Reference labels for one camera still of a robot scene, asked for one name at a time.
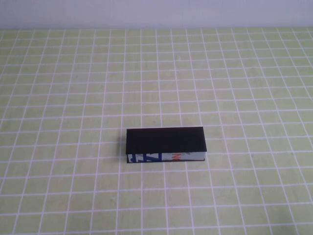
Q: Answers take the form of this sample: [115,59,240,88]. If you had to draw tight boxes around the black glasses case printed side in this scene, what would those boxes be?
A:
[126,127,208,164]

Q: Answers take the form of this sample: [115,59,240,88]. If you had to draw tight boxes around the green white grid tablecloth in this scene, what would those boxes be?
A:
[0,27,313,235]

